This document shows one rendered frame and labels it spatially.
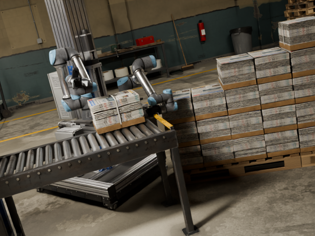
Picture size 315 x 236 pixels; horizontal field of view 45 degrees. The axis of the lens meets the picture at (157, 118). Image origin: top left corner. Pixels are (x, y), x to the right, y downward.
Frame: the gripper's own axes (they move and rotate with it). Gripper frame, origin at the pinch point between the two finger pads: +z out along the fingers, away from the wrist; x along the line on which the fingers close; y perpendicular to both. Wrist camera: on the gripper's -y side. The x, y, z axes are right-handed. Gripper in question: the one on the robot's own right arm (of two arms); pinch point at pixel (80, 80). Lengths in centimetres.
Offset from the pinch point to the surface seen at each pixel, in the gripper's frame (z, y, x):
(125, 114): 3.2, 29.9, -30.6
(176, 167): 45, 64, -49
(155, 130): 30, 39, -42
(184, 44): -631, 2, -446
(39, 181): 30, 58, 41
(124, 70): -606, 52, -258
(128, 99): 4.6, 18.2, -33.5
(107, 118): 0.7, 30.6, -16.4
